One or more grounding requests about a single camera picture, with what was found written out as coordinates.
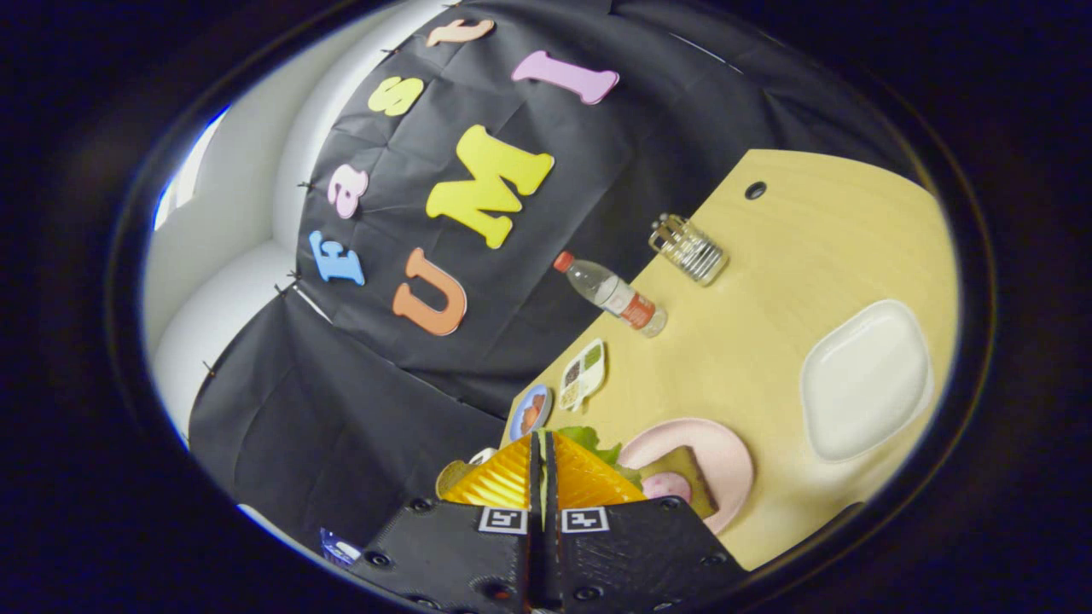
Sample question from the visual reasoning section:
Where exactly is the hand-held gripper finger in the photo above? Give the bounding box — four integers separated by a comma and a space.
544, 431, 752, 614
346, 431, 547, 614

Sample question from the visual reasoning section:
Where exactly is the green lettuce leaf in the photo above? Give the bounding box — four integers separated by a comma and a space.
537, 425, 642, 521

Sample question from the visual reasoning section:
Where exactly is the brown bread slice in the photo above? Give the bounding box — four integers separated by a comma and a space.
435, 460, 475, 500
636, 445, 719, 519

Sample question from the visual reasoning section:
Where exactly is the small blue plate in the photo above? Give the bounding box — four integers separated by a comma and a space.
508, 384, 554, 443

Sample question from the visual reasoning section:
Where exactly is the white seasoning dish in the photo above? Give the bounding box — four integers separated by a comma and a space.
557, 339, 607, 413

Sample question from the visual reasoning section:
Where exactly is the pink ham slice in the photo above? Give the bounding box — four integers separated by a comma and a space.
642, 472, 694, 504

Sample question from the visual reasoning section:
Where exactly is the round pink plate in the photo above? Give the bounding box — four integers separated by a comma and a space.
616, 417, 755, 536

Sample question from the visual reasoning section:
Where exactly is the clear water bottle red cap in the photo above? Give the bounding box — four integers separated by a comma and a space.
553, 250, 669, 339

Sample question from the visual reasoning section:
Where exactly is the white square plate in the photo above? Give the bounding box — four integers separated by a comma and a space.
799, 298, 934, 464

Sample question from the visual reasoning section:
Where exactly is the ceiling light panel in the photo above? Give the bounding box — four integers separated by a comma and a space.
154, 107, 229, 231

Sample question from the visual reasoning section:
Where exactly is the wire mesh utensil holder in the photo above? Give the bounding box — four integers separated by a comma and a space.
648, 213, 729, 287

